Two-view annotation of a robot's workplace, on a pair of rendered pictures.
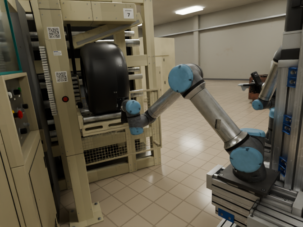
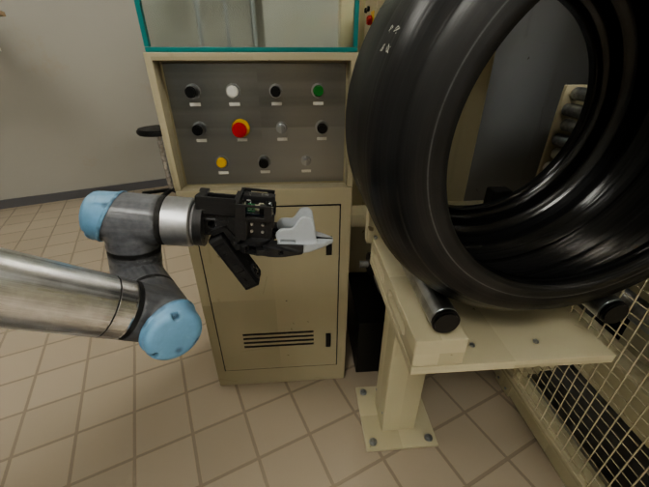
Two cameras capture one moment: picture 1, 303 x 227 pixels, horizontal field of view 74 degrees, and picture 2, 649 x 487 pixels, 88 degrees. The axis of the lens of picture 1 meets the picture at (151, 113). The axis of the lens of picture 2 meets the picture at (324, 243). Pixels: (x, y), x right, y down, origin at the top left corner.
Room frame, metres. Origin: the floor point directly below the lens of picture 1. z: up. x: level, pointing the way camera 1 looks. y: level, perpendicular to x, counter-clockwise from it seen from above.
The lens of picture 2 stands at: (1.50, -0.24, 1.26)
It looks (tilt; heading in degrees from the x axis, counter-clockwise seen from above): 29 degrees down; 108
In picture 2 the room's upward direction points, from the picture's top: straight up
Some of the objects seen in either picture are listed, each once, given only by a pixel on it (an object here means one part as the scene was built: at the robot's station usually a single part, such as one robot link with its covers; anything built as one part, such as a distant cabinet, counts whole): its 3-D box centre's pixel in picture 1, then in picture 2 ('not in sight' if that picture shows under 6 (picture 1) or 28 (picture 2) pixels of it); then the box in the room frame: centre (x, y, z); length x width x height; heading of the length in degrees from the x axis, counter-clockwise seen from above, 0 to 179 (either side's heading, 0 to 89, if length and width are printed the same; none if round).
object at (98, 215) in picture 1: (85, 215); (393, 414); (1.51, 0.64, 0.01); 0.27 x 0.27 x 0.02; 22
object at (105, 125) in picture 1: (105, 124); (408, 287); (1.50, 0.36, 0.83); 0.36 x 0.09 x 0.06; 112
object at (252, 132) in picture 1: (250, 142); not in sight; (0.88, -0.46, 0.88); 0.13 x 0.12 x 0.14; 148
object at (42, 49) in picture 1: (49, 81); not in sight; (1.45, 0.71, 1.19); 0.05 x 0.04 x 0.48; 22
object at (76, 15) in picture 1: (98, 15); not in sight; (1.95, 0.41, 1.71); 0.61 x 0.25 x 0.15; 112
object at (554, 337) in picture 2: (103, 124); (468, 299); (1.63, 0.41, 0.80); 0.37 x 0.36 x 0.02; 22
